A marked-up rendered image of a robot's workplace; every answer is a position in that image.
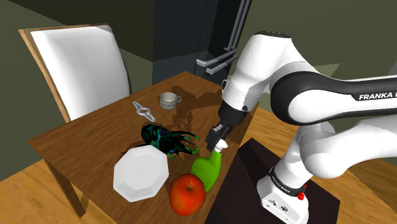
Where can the white octagonal plate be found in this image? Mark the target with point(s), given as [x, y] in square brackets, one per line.
[141, 173]

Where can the wooden table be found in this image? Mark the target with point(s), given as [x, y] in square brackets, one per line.
[86, 139]

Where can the silver metal opener tool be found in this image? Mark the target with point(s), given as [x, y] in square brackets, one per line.
[144, 111]

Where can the green bottle with white cap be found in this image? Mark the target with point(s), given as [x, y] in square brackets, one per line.
[206, 169]

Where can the black and green beetle figure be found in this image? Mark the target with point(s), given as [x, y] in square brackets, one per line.
[161, 138]

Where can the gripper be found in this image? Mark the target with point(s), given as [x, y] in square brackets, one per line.
[231, 116]

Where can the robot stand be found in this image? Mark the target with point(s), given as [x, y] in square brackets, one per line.
[242, 173]

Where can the white cup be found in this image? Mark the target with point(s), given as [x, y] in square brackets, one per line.
[168, 100]

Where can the white chair with wooden frame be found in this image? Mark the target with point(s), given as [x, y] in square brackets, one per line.
[80, 68]

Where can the red apple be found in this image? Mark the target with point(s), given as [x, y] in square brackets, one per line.
[187, 195]

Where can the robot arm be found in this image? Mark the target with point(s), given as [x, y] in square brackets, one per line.
[310, 108]

